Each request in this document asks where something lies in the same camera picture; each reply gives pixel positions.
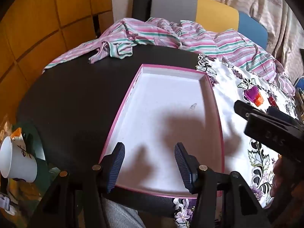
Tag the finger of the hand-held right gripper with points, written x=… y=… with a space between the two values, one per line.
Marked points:
x=244 y=109
x=280 y=114

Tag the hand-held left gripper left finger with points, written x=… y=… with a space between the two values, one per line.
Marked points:
x=116 y=168

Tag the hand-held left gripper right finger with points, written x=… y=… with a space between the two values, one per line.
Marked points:
x=184 y=168

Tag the pink rimmed white box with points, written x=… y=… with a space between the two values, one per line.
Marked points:
x=166 y=95

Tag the person's right hand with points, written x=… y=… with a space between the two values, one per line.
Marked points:
x=288 y=180

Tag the red metallic cylinder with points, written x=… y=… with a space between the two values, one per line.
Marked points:
x=272 y=101

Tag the orange building block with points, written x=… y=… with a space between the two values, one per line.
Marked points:
x=258 y=100

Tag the purple heart-shaped toy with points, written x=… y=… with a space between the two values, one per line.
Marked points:
x=251 y=93

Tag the white floral embroidered cloth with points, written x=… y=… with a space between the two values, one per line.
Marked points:
x=228 y=83

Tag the blue object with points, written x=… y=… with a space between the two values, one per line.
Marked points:
x=299 y=86

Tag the pink green striped cloth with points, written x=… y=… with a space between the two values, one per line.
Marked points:
x=213 y=42

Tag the glass side table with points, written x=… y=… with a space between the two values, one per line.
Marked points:
x=39 y=144

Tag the blue panel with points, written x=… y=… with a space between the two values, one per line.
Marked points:
x=251 y=27

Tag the yellow snack packet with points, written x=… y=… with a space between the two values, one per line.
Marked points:
x=23 y=191

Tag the white paper cup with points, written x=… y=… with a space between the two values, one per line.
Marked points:
x=17 y=161

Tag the yellow panel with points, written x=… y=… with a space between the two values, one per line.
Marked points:
x=217 y=11

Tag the small orange packet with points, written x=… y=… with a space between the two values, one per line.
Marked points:
x=16 y=133

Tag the grey panel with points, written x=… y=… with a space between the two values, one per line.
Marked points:
x=173 y=6

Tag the black chair back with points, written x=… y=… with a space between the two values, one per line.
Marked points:
x=142 y=2

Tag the yellow wooden cabinet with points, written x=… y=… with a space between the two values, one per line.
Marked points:
x=35 y=23

